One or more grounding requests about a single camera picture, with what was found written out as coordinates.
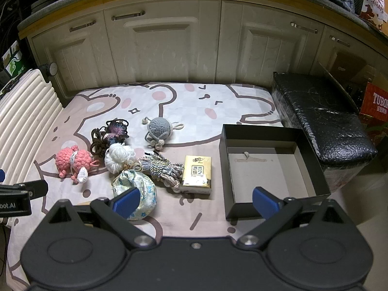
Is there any white box with red print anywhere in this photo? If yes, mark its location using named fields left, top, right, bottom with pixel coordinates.
left=359, top=0, right=388, bottom=31

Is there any green white carton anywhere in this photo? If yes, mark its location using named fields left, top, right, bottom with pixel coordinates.
left=1, top=41, right=25, bottom=78

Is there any dark brown purple yarn doll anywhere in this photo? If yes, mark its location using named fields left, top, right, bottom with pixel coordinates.
left=90, top=119, right=129, bottom=158

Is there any white yarn flower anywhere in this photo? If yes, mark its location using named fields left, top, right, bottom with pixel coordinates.
left=105, top=143, right=137, bottom=175

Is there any black cardboard box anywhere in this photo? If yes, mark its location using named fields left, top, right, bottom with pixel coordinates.
left=219, top=124, right=331, bottom=220

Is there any pink crochet doll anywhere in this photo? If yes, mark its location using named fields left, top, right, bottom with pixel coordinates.
left=55, top=145, right=99, bottom=185

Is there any red carton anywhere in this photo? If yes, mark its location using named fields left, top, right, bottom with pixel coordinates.
left=359, top=82, right=388, bottom=146

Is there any cartoon bear printed blanket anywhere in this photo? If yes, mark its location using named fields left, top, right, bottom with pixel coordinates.
left=6, top=82, right=285, bottom=291

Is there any cream cabinet door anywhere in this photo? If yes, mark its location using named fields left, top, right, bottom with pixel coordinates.
left=217, top=0, right=326, bottom=87
left=30, top=10, right=119, bottom=99
left=319, top=26, right=388, bottom=76
left=103, top=0, right=222, bottom=85

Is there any white ribbed board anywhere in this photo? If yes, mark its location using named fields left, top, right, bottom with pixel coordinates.
left=0, top=68, right=64, bottom=188

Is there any pale brocade drawstring pouch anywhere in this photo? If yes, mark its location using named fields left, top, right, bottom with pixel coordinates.
left=112, top=170, right=157, bottom=221

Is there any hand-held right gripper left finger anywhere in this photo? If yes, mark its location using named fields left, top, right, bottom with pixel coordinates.
left=41, top=187, right=155, bottom=251

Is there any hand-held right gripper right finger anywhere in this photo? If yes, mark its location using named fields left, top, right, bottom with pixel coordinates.
left=236, top=186, right=350, bottom=251

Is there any metal cabinet handle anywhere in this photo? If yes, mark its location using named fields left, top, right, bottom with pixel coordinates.
left=69, top=21, right=97, bottom=33
left=329, top=36, right=352, bottom=47
left=290, top=22, right=318, bottom=34
left=112, top=11, right=145, bottom=21

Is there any grey crochet toy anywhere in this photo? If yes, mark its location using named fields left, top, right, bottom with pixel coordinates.
left=142, top=117, right=185, bottom=150

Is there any yellow tissue packet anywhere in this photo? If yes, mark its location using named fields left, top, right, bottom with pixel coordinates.
left=180, top=155, right=213, bottom=195

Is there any black wrapped bench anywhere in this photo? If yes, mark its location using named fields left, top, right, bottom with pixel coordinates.
left=271, top=72, right=378, bottom=193

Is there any brown cardboard box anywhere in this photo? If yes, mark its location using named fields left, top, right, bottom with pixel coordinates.
left=329, top=50, right=376, bottom=82

